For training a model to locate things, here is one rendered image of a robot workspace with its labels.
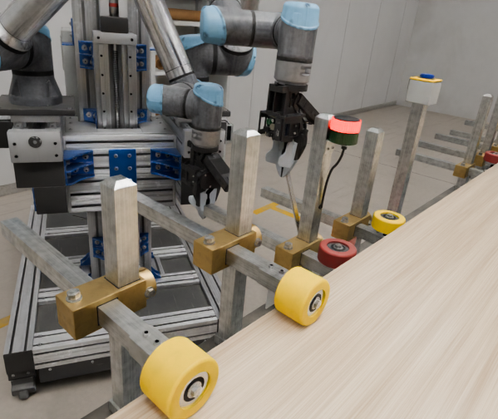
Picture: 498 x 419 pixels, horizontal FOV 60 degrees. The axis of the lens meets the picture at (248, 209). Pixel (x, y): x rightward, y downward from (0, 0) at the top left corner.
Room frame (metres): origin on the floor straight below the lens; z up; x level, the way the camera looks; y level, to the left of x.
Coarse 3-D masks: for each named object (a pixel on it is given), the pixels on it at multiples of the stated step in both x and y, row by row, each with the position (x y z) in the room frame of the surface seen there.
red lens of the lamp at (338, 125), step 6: (336, 120) 0.87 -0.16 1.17; (360, 120) 0.89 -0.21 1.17; (330, 126) 0.89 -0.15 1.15; (336, 126) 0.87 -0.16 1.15; (342, 126) 0.86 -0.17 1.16; (348, 126) 0.86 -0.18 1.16; (354, 126) 0.86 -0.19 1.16; (360, 126) 0.88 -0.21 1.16; (348, 132) 0.86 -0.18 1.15; (354, 132) 0.86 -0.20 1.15
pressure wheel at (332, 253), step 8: (328, 240) 0.84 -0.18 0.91; (336, 240) 0.85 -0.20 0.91; (344, 240) 0.85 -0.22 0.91; (320, 248) 0.81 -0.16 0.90; (328, 248) 0.81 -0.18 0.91; (336, 248) 0.81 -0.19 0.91; (344, 248) 0.82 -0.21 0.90; (352, 248) 0.82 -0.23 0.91; (320, 256) 0.81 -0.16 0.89; (328, 256) 0.79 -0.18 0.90; (336, 256) 0.78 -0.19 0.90; (344, 256) 0.78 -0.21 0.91; (352, 256) 0.79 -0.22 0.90; (328, 264) 0.79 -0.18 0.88; (336, 264) 0.78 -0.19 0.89
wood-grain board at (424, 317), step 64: (384, 256) 0.81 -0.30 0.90; (448, 256) 0.83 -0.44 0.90; (256, 320) 0.56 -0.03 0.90; (320, 320) 0.57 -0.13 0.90; (384, 320) 0.59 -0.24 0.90; (448, 320) 0.60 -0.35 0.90; (256, 384) 0.43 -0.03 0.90; (320, 384) 0.44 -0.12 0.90; (384, 384) 0.45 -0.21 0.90; (448, 384) 0.46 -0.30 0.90
